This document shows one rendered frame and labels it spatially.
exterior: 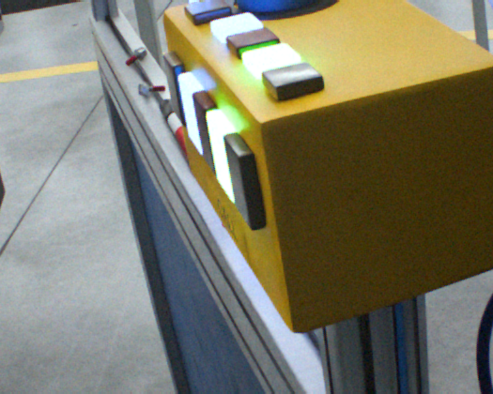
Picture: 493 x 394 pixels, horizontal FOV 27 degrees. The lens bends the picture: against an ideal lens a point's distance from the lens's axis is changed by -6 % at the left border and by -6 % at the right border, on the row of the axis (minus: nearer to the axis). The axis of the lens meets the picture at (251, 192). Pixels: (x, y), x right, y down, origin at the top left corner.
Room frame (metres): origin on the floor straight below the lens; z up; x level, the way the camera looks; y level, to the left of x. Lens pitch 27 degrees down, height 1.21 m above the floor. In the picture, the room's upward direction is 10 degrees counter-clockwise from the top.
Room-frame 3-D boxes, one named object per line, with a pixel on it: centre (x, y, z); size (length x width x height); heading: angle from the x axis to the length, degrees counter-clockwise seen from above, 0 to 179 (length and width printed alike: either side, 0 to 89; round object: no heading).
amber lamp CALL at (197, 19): (0.45, 0.01, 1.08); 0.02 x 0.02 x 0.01; 12
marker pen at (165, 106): (0.80, 0.04, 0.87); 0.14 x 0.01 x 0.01; 11
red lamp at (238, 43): (0.40, -0.01, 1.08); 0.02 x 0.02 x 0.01; 12
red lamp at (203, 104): (0.39, 0.01, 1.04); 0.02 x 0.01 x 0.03; 12
